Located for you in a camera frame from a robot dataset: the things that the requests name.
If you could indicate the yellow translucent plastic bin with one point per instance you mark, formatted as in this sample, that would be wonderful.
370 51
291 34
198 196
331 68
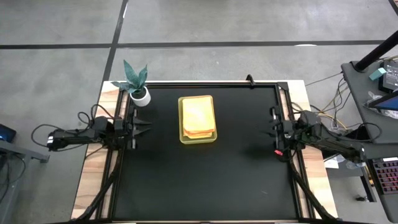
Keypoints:
180 137

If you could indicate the white paper sheet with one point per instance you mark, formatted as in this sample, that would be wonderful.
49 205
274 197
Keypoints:
331 163

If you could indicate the black backlit keyboard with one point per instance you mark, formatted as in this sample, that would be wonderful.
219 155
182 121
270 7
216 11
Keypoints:
387 177

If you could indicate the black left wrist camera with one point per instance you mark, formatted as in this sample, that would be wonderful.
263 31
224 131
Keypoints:
118 125

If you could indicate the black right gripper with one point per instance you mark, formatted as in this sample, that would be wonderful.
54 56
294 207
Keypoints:
281 130

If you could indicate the grey metal-legged desk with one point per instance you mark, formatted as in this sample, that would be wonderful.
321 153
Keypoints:
18 152

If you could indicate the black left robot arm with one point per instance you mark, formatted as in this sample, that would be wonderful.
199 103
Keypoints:
74 137

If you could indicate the green artificial plant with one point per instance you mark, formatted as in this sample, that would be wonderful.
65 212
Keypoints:
133 76

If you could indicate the black aluminium table frame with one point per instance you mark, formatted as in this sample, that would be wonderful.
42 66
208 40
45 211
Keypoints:
93 193

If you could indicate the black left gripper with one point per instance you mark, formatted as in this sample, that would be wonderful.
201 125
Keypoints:
129 130

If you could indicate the small red tag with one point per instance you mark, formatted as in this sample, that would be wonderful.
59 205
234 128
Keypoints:
278 152

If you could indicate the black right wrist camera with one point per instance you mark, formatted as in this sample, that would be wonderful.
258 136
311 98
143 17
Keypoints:
287 127

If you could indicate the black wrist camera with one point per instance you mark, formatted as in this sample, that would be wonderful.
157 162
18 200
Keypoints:
287 127
118 125

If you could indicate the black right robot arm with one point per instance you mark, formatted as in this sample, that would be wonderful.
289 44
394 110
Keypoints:
329 140

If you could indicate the black electronic device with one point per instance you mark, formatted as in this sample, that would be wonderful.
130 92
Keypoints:
391 77

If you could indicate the black round pole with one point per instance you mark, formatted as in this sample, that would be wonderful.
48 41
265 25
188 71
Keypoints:
376 53

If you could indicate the small teal box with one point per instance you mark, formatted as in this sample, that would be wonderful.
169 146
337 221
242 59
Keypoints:
377 74

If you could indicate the black device with blue light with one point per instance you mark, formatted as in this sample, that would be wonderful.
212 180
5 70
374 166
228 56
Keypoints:
6 133

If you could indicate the yellow microfiber towel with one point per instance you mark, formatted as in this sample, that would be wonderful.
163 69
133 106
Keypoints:
199 137

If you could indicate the white plant pot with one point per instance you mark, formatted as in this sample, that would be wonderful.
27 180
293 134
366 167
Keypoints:
140 98

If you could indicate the grey computer desk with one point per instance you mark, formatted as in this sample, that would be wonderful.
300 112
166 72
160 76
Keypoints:
373 124

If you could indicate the dark tablet screen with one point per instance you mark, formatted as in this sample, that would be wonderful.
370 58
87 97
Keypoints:
387 102

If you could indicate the small black clamp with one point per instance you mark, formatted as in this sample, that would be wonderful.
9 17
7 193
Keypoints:
250 80

